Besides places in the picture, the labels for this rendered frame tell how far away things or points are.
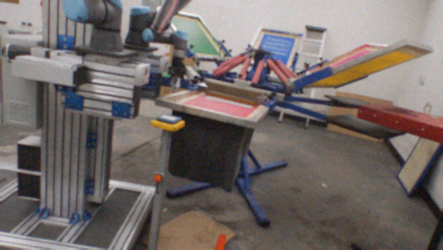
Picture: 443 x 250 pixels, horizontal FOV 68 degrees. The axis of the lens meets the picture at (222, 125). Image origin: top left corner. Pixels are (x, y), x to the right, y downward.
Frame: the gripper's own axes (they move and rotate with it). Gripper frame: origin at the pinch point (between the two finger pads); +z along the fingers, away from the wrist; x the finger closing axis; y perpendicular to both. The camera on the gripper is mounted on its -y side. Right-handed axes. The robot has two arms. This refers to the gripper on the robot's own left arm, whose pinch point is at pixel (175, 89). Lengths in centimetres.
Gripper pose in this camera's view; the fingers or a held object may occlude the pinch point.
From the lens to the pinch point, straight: 207.6
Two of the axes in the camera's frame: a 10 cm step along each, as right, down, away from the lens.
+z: -1.7, 9.6, 2.4
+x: 9.5, 2.3, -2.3
